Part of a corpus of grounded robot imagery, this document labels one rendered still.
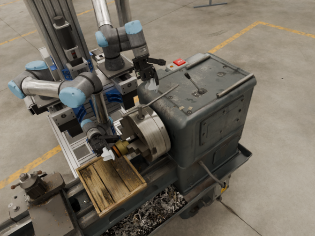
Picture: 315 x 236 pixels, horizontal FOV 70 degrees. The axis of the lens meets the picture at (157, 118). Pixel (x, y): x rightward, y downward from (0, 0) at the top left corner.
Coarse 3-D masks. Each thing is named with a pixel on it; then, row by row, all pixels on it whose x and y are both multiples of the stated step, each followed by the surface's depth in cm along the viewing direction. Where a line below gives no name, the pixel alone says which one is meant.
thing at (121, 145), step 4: (120, 140) 124; (124, 140) 125; (116, 144) 123; (120, 144) 122; (124, 144) 124; (128, 144) 124; (112, 148) 122; (116, 148) 122; (120, 148) 122; (124, 148) 122; (116, 152) 121; (120, 152) 122; (124, 152) 123; (128, 152) 125; (120, 156) 124
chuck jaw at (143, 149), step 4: (136, 140) 125; (140, 140) 124; (132, 144) 123; (136, 144) 123; (140, 144) 122; (144, 144) 122; (128, 148) 121; (132, 148) 122; (136, 148) 120; (140, 148) 119; (144, 148) 119; (148, 148) 118; (152, 148) 118; (132, 152) 124; (136, 152) 121; (140, 152) 121; (144, 152) 118; (148, 152) 120; (152, 152) 119; (144, 156) 119
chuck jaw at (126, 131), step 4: (120, 120) 124; (124, 120) 125; (124, 124) 125; (128, 124) 126; (120, 128) 127; (124, 128) 125; (128, 128) 126; (132, 128) 127; (124, 132) 125; (128, 132) 126; (132, 132) 126; (120, 136) 124; (124, 136) 125; (128, 136) 126
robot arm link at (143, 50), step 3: (144, 45) 105; (135, 48) 111; (138, 48) 104; (141, 48) 105; (144, 48) 105; (147, 48) 107; (135, 51) 106; (138, 51) 105; (141, 51) 105; (144, 51) 106; (147, 51) 107; (135, 54) 107; (138, 54) 106; (141, 54) 106; (144, 54) 106
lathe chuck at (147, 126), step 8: (136, 112) 122; (144, 112) 121; (128, 120) 126; (136, 120) 117; (144, 120) 118; (152, 120) 118; (136, 128) 120; (144, 128) 116; (152, 128) 117; (144, 136) 115; (152, 136) 116; (160, 136) 118; (152, 144) 117; (160, 144) 119; (160, 152) 123; (152, 160) 124
